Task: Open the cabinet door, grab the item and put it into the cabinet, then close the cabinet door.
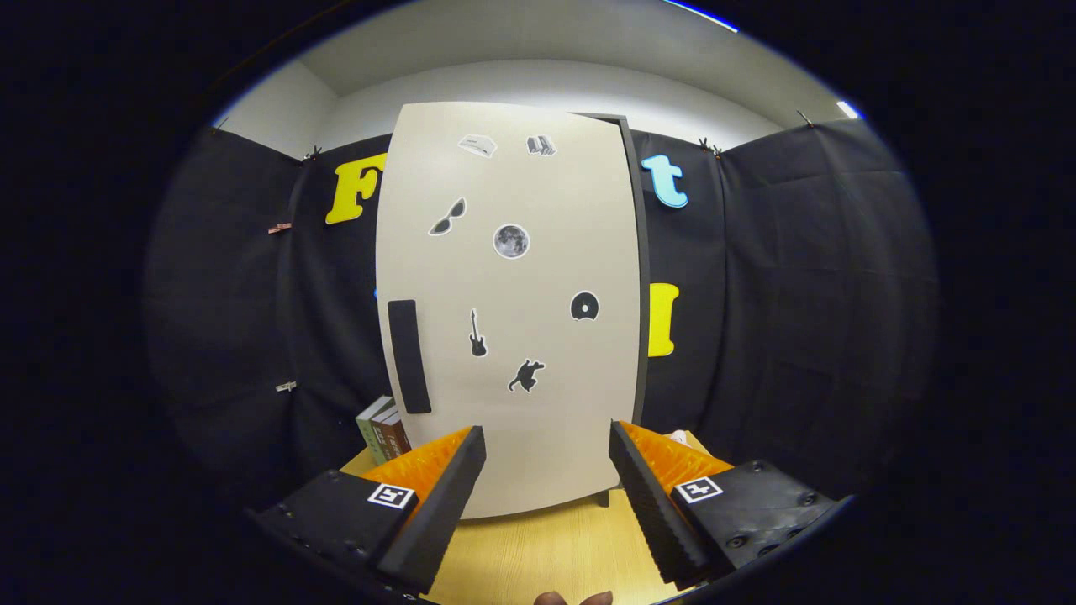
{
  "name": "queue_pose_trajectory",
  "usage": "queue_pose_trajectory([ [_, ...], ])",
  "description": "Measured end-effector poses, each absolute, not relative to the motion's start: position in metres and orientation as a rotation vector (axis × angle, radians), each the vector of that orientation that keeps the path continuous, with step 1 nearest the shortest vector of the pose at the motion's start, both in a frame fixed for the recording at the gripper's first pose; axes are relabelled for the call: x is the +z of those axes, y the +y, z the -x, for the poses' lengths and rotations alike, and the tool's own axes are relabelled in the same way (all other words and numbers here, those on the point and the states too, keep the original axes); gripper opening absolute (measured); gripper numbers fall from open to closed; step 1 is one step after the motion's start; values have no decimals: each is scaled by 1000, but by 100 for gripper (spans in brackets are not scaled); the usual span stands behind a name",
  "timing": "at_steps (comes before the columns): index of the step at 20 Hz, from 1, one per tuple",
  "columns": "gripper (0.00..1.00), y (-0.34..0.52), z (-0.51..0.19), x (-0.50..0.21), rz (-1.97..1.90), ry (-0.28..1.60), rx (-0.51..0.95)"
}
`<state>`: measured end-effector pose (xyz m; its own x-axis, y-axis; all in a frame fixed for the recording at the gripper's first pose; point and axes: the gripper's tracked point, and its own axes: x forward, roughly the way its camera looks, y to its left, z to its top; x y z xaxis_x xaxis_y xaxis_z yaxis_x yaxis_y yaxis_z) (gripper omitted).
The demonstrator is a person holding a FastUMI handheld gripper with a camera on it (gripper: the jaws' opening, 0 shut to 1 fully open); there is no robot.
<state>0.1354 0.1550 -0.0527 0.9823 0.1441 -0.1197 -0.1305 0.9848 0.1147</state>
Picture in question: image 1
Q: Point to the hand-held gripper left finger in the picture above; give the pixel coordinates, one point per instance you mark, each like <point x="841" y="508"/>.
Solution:
<point x="445" y="508"/>

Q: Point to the black backdrop cloth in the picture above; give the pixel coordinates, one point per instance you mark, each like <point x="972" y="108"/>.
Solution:
<point x="799" y="294"/>

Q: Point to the small ceiling light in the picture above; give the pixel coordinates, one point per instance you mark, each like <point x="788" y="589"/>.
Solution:
<point x="847" y="108"/>

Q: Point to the light green book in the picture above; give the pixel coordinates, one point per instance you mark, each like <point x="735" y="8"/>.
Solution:
<point x="366" y="433"/>

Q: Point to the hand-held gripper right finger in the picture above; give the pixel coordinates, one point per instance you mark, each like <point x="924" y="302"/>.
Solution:
<point x="651" y="512"/>

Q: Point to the dark grey cabinet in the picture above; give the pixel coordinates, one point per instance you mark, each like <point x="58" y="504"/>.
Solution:
<point x="643" y="294"/>

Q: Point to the beige cabinet door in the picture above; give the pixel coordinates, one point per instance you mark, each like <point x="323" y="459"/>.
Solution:
<point x="538" y="277"/>

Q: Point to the pink and green plush toy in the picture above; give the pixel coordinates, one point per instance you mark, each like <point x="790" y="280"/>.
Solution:
<point x="677" y="438"/>

